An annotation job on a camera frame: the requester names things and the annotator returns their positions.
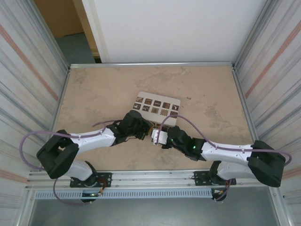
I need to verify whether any aluminium table side rail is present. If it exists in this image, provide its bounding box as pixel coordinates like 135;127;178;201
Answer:
231;65;267;168
43;67;71;167

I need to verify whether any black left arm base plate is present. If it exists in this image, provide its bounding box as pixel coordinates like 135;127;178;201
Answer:
70;172;112;188

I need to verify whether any white door frame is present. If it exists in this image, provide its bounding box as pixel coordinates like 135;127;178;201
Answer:
81;0;111;64

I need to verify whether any white box with wooden tiles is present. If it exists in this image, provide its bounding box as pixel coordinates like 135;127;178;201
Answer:
131;91;181;129

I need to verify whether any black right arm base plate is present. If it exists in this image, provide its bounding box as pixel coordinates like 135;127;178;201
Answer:
193;171;237;186

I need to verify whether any grey slotted cable duct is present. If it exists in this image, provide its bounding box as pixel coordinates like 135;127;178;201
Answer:
34;189;214;200

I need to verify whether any long aluminium table edge rail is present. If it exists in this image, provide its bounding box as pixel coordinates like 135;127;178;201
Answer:
69;62;234;69

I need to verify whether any aluminium frame post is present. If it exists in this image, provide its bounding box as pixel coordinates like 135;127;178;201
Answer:
234;0;273;68
32;0;71;71

